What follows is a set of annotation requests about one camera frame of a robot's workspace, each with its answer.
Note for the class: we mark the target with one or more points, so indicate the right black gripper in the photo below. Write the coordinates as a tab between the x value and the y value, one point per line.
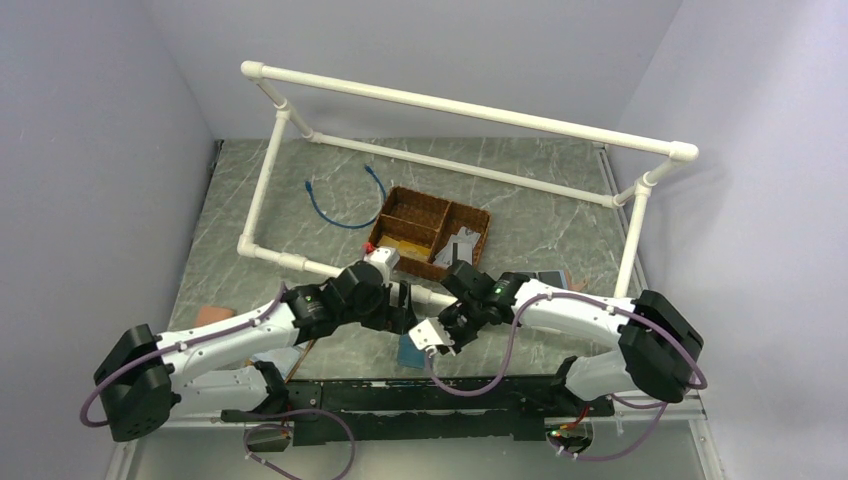
443	317

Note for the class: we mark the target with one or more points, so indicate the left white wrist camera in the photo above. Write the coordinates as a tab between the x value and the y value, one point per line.
384	259

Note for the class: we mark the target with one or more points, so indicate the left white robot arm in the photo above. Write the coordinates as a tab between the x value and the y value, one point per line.
147	378

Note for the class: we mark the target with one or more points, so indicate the white PVC pipe frame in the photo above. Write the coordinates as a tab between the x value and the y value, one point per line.
676	154

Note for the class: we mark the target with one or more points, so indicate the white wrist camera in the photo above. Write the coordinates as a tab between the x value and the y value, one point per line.
430	337
384	259

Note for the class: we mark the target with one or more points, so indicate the brown wicker divided basket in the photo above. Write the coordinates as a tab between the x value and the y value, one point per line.
427	223

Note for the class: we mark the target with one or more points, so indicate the gold cards in basket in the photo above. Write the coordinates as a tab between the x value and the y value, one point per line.
408	249

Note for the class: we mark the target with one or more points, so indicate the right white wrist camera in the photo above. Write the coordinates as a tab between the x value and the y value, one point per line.
430	337

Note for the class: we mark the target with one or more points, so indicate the grey cards in basket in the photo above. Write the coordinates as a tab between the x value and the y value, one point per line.
459	247

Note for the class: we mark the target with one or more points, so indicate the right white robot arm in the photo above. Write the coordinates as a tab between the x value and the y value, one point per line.
652	346

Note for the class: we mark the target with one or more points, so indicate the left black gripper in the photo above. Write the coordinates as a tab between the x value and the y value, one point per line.
394	319

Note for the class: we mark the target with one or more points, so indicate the blue card holder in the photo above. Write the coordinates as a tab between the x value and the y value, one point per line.
408	355

